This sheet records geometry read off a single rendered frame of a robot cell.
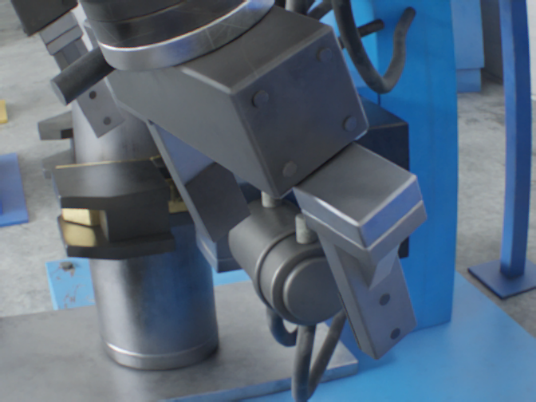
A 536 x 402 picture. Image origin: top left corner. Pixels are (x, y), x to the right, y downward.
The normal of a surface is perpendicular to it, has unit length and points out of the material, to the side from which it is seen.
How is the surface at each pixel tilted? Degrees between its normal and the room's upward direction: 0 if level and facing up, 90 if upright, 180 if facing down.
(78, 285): 0
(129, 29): 113
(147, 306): 90
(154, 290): 90
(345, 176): 25
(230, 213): 96
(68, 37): 83
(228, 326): 0
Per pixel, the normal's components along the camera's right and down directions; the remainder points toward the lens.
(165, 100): -0.76, 0.58
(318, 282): 0.30, 0.32
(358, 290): 0.56, 0.37
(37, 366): -0.05, -0.94
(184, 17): 0.17, 0.59
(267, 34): -0.33, -0.72
